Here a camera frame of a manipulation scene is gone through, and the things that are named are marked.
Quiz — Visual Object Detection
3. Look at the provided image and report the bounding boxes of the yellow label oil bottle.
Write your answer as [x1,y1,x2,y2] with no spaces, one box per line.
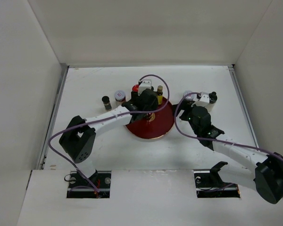
[157,85,163,105]

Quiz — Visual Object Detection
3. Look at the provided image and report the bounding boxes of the red cap sauce bottle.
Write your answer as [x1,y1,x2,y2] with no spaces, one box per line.
[132,84,139,92]
[146,113,155,122]

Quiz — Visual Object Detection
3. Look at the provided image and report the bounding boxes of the white lid jar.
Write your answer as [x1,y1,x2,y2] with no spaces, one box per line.
[114,90,126,103]
[183,90,196,102]

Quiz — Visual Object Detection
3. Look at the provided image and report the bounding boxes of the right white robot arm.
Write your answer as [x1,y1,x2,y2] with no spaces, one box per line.
[173,100,283,204]

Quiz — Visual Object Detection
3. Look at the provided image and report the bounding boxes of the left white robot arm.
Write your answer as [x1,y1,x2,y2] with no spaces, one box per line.
[59,89,158,188]

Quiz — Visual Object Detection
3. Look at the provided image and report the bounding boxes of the red round tray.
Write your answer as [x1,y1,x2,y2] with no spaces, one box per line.
[126,102,174,139]

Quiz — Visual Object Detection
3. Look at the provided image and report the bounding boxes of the black cap white bottle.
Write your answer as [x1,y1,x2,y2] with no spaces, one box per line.
[206,91,217,112]

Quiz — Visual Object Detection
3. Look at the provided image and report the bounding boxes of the black cap spice bottle left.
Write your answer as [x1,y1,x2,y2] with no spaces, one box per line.
[101,96,112,111]

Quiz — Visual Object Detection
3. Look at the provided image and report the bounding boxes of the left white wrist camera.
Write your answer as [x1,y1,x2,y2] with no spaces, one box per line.
[138,79,152,95]

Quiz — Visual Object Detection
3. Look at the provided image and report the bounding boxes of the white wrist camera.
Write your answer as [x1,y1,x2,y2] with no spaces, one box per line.
[138,79,152,95]
[193,92,210,107]

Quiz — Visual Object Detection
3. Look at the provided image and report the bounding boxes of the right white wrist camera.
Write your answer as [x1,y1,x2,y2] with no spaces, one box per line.
[193,92,210,107]

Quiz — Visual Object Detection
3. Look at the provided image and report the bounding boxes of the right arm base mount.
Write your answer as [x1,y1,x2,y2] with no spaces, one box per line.
[194,161,240,198]

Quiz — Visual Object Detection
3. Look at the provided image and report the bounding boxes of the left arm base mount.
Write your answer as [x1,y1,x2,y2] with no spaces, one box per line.
[64,171,112,199]

